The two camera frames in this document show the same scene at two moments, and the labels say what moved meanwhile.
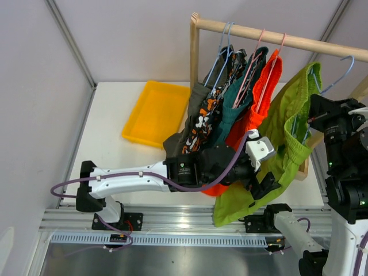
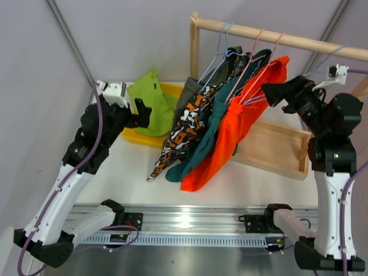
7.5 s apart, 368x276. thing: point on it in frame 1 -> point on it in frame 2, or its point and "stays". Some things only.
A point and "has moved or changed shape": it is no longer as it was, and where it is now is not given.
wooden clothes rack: (302, 43) stays
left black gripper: (266, 185) -> (134, 120)
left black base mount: (128, 221) stays
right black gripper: (322, 108) -> (301, 88)
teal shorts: (239, 95) -> (179, 172)
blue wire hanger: (322, 91) -> (264, 96)
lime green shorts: (283, 117) -> (148, 88)
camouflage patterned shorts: (206, 113) stays
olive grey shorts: (173, 145) -> (190, 85)
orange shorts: (263, 102) has moved or changed shape
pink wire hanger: (271, 71) -> (243, 100)
